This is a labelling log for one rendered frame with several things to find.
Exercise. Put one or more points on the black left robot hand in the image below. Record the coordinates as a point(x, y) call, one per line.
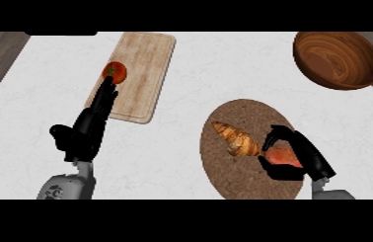
point(86, 130)

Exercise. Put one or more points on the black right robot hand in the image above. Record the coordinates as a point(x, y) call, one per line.
point(310, 153)

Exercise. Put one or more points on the orange sweet potato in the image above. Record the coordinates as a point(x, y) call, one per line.
point(284, 156)

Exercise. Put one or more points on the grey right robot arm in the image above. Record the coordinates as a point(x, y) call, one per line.
point(328, 191)

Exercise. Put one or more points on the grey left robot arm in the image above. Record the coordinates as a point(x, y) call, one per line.
point(69, 185)

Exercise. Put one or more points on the round brown cork placemat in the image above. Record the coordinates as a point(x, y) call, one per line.
point(243, 173)

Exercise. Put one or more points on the brown wooden bowl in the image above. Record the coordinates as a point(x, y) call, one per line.
point(335, 60)

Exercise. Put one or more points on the golden brown croissant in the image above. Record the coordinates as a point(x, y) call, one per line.
point(238, 139)

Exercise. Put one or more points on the red tomato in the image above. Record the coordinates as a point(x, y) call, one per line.
point(116, 71)

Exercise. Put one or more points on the pale wooden cutting board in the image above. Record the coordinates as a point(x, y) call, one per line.
point(139, 71)

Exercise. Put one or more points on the grey brown wooden panel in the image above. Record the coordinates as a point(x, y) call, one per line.
point(10, 48)

